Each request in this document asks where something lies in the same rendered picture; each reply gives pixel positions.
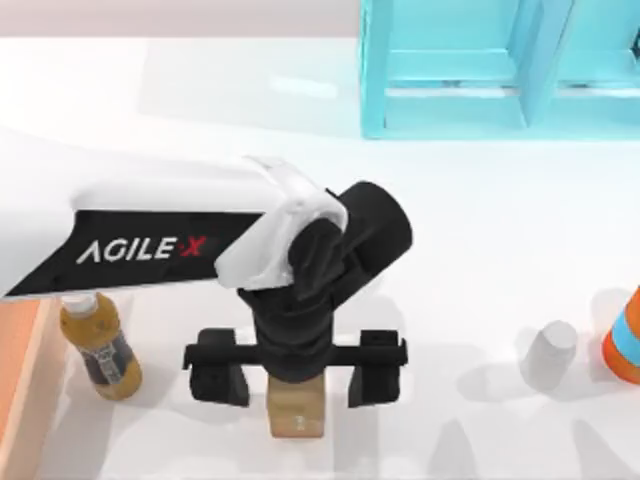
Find amber drink bottle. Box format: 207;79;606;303
59;291;144;402

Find orange and blue bottle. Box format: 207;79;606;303
600;283;640;386

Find brown carton box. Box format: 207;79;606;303
267;372;328;441

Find light blue rack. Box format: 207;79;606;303
358;0;640;142

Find salmon-coloured shallow box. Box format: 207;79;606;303
0;297;65;480

